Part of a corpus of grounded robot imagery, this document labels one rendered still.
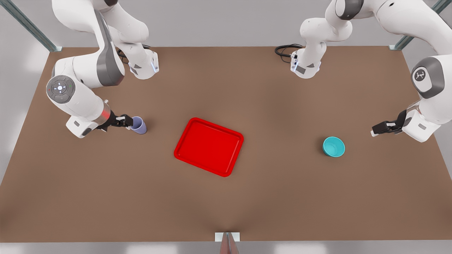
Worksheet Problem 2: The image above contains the silver frame post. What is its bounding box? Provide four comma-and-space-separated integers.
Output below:
215, 232, 240, 254
0, 0, 63, 53
388, 0, 452, 51

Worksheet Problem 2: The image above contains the red rectangular tray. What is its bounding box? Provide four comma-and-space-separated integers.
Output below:
174, 117, 244, 177

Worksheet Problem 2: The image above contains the teal bowl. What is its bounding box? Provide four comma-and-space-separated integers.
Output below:
323, 137, 346, 158

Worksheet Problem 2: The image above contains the lavender cup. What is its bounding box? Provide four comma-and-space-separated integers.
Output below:
130, 116, 147, 135

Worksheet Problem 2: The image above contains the black cable loop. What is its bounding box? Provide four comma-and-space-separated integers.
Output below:
116, 44, 151, 66
275, 44, 304, 64

